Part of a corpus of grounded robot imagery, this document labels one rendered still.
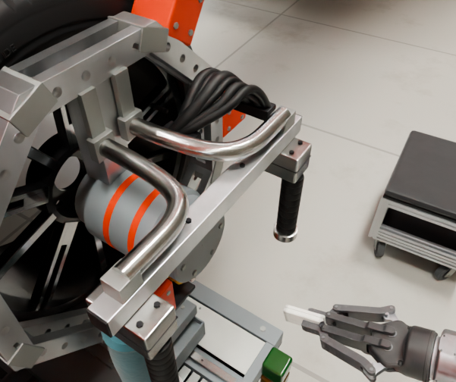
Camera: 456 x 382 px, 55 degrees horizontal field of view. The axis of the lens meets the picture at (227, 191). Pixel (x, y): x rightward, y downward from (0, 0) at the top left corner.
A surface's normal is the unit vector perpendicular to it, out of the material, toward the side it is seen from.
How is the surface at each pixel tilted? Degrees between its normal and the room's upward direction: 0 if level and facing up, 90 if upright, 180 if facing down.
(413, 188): 0
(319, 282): 0
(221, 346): 0
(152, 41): 90
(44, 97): 90
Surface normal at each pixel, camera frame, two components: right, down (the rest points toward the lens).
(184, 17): 0.83, 0.39
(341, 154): 0.00, -0.71
